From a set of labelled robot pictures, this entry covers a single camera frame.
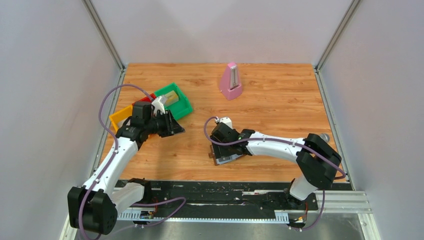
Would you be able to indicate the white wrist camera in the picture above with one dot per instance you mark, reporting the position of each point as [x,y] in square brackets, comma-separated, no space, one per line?
[227,121]
[159,105]

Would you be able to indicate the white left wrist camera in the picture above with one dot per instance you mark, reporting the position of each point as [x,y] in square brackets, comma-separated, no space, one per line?
[159,105]

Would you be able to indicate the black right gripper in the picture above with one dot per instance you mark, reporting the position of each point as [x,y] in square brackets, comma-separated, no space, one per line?
[224,151]

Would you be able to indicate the gold card in green bin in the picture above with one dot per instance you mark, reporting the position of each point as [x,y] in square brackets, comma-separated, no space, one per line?
[171,98]

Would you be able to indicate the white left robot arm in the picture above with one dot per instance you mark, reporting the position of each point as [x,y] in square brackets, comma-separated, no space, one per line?
[95,206]

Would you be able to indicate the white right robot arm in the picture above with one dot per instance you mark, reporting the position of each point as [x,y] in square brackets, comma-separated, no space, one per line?
[316,159]

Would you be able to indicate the black microphone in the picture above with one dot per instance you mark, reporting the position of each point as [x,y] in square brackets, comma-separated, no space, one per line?
[325,137]

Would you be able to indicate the pink metronome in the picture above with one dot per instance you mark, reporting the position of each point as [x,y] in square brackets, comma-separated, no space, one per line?
[230,84]

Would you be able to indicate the black mounting rail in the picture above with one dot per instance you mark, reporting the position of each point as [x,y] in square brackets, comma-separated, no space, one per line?
[211,201]

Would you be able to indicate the yellow plastic bin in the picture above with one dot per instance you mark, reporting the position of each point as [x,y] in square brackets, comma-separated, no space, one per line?
[117,119]

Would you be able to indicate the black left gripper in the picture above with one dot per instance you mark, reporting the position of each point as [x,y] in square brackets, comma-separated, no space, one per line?
[168,122]

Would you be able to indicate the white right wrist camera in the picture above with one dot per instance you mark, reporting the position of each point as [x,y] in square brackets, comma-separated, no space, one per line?
[227,121]

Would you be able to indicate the green plastic bin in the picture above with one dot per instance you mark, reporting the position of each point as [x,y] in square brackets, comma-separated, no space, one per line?
[182,107]

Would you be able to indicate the red plastic bin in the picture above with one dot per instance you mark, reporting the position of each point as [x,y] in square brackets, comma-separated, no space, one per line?
[148,99]

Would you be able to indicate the brown leather card holder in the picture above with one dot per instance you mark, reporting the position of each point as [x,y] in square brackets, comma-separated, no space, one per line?
[222,155]

